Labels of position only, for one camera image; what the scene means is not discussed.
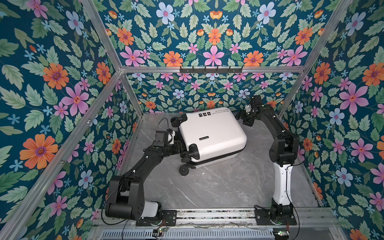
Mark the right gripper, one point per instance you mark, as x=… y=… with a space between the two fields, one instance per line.
x=241 y=115

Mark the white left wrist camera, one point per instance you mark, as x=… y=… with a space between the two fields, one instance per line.
x=164 y=138

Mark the white black suitcase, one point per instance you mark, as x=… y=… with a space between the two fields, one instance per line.
x=209 y=136

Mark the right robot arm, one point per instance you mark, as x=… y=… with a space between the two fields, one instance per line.
x=283 y=153

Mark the aluminium mounting rail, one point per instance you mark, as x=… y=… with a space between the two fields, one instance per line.
x=304 y=217

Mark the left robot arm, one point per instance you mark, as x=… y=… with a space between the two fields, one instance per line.
x=126 y=198

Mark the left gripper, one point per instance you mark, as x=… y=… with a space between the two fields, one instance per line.
x=179 y=146

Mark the white perforated cable tray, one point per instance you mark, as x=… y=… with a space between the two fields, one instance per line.
x=188 y=234

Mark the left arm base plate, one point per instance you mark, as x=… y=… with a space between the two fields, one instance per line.
x=165 y=218

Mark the aluminium frame cage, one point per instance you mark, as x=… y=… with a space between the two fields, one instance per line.
x=72 y=95

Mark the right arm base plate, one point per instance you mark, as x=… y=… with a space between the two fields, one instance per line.
x=264 y=217

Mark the metal hook bar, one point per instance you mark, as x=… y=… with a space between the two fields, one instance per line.
x=209 y=70

